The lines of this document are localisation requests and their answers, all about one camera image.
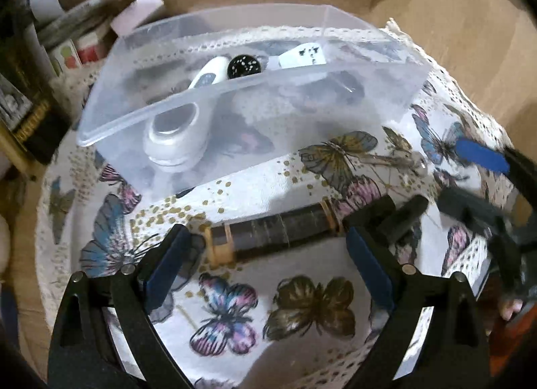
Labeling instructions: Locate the dark brown gold bottle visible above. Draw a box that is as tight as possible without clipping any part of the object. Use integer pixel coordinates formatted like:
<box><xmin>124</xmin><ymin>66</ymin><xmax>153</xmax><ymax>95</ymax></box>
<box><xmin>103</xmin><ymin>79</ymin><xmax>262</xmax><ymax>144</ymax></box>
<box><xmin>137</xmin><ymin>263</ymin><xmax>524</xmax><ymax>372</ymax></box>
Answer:
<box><xmin>203</xmin><ymin>200</ymin><xmax>342</xmax><ymax>268</ymax></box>

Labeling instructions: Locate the black round perforated cap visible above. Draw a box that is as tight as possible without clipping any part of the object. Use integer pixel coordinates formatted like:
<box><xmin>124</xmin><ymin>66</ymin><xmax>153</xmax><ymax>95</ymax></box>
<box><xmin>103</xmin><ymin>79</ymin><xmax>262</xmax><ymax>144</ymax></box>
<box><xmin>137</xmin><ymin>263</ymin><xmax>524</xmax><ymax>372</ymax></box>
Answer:
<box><xmin>227</xmin><ymin>55</ymin><xmax>262</xmax><ymax>79</ymax></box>

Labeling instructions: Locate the orange cloth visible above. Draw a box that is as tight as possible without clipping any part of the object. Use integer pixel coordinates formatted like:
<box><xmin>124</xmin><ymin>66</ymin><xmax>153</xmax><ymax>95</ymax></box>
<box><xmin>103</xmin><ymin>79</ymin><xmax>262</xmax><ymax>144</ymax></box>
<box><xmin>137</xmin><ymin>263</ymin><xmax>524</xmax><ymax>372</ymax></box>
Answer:
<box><xmin>478</xmin><ymin>285</ymin><xmax>536</xmax><ymax>377</ymax></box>

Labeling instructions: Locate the cream ceramic mug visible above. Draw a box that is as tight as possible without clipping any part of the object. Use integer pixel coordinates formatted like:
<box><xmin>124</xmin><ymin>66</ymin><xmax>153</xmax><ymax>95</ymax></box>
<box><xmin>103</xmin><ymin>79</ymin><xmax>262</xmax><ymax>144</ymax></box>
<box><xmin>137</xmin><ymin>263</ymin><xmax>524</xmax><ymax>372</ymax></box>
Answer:
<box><xmin>0</xmin><ymin>216</ymin><xmax>11</xmax><ymax>275</ymax></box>

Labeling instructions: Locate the butterfly print lace cloth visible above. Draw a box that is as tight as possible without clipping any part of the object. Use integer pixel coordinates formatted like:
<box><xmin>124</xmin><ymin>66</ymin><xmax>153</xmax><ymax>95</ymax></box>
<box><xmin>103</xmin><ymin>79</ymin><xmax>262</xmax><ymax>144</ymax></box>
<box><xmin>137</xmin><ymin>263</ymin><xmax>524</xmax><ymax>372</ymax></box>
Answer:
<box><xmin>36</xmin><ymin>5</ymin><xmax>514</xmax><ymax>388</ymax></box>

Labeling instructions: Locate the dark wine bottle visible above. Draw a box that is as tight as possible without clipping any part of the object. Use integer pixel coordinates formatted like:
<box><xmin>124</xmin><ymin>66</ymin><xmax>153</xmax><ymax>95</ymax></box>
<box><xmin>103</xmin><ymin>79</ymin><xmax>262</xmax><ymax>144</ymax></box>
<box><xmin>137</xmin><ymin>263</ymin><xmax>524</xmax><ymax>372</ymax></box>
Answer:
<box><xmin>1</xmin><ymin>11</ymin><xmax>70</xmax><ymax>165</ymax></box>

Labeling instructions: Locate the clear plastic storage box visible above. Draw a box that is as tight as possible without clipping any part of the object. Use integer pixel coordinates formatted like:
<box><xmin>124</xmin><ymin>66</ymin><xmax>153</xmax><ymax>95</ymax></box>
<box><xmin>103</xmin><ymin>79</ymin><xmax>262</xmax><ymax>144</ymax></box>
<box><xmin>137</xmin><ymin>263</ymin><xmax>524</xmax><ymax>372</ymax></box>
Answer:
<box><xmin>78</xmin><ymin>4</ymin><xmax>431</xmax><ymax>200</ymax></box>

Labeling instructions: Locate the white travel plug adapter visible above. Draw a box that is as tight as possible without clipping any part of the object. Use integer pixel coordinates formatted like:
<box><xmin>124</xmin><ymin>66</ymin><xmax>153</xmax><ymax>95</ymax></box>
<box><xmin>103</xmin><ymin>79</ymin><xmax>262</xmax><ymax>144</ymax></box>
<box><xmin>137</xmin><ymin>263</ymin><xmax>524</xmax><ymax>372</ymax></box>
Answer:
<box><xmin>278</xmin><ymin>42</ymin><xmax>327</xmax><ymax>69</ymax></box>

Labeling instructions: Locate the stack of papers and magazines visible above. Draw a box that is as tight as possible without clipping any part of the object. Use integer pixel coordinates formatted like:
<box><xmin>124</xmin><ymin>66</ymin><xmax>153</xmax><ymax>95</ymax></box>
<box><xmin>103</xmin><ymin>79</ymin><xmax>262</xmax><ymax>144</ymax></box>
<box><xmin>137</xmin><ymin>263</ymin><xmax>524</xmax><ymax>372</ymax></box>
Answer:
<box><xmin>14</xmin><ymin>0</ymin><xmax>116</xmax><ymax>80</ymax></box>

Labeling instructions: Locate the small pink white box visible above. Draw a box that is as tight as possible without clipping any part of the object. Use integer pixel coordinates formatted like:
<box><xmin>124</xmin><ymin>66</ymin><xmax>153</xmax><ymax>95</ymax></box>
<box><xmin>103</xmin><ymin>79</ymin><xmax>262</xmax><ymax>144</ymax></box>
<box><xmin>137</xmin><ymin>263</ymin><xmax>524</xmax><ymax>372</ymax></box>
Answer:
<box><xmin>110</xmin><ymin>0</ymin><xmax>166</xmax><ymax>37</ymax></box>

